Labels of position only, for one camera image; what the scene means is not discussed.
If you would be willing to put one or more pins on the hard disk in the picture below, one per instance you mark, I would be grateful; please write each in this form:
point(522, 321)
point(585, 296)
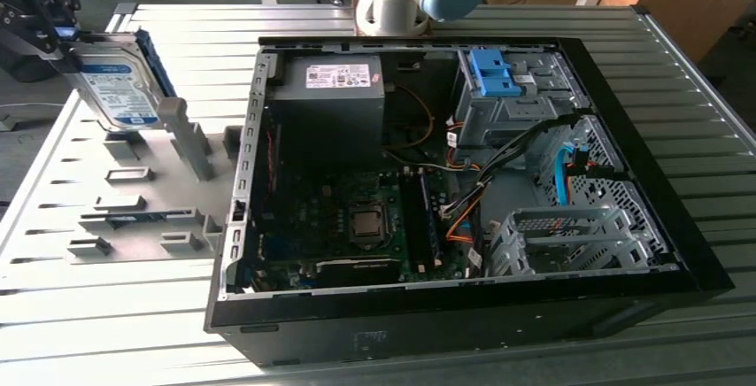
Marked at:
point(113, 89)

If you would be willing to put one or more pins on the grey metal disk bay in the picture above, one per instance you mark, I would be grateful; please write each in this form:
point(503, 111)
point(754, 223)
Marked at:
point(591, 236)

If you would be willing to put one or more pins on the black mesh waste basket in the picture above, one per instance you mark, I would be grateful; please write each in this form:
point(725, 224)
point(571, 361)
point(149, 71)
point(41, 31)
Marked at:
point(23, 71)

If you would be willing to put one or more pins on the RAM stick with blue label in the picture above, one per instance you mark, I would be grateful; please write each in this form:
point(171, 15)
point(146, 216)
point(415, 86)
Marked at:
point(139, 217)

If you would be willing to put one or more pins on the grey parts rack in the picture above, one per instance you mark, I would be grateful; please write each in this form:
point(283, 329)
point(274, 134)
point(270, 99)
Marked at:
point(154, 226)

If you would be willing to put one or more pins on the grey power supply unit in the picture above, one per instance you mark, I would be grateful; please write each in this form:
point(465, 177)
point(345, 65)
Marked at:
point(331, 111)

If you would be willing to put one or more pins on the silver CPU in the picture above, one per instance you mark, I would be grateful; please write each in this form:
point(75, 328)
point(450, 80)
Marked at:
point(367, 223)

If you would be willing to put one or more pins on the green motherboard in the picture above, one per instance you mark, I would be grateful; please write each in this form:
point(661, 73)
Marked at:
point(397, 209)

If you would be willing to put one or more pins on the blue plastic drive latch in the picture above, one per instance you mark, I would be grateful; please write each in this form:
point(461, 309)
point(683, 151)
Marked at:
point(490, 80)

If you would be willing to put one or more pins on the black graphics card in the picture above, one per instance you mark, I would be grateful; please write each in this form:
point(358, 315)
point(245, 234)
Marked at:
point(361, 271)

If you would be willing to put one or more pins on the RAM stick in slot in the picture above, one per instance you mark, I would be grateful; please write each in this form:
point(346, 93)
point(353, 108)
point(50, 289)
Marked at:
point(430, 222)

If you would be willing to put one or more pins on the grey metal drive cage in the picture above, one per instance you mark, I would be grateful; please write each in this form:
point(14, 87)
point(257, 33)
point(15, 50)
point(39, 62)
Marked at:
point(514, 116)

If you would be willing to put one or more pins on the black PC case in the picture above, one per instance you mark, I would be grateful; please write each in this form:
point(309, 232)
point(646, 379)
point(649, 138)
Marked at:
point(414, 328)

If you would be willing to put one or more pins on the brown wooden cabinet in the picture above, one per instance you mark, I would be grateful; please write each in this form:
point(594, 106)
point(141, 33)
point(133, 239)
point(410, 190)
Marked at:
point(697, 5)

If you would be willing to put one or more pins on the grey floor bracket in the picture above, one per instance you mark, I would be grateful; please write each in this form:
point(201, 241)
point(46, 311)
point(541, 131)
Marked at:
point(7, 122)

